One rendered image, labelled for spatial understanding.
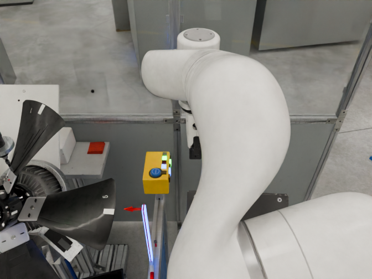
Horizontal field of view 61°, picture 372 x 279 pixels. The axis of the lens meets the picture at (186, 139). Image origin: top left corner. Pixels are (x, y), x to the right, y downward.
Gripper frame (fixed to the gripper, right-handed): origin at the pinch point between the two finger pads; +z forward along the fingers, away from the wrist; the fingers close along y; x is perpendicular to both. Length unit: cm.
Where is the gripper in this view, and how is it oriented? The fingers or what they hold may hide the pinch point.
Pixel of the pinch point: (195, 151)
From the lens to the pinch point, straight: 81.8
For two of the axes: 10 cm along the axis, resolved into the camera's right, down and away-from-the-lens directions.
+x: -10.0, 0.0, 0.0
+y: 0.0, -6.7, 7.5
